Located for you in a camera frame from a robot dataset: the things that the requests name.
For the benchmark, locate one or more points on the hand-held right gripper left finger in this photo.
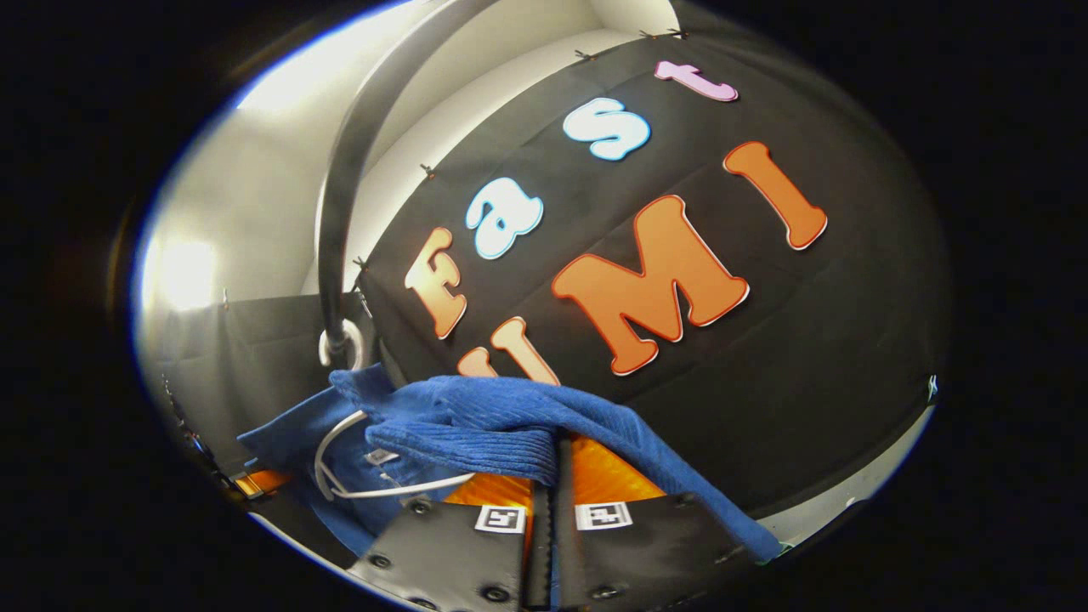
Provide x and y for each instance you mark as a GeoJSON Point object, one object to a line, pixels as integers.
{"type": "Point", "coordinates": [542, 552]}

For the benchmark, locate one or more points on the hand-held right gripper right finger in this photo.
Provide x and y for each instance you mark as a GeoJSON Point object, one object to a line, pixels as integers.
{"type": "Point", "coordinates": [568, 552]}

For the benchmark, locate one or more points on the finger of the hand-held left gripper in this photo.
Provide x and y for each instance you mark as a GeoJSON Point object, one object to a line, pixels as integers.
{"type": "Point", "coordinates": [262, 483]}

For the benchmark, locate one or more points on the white clothes hanger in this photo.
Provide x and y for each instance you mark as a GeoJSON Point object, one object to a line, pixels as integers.
{"type": "Point", "coordinates": [408, 489]}

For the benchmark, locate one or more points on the black backdrop cloth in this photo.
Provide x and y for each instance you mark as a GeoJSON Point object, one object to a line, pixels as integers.
{"type": "Point", "coordinates": [807, 340]}

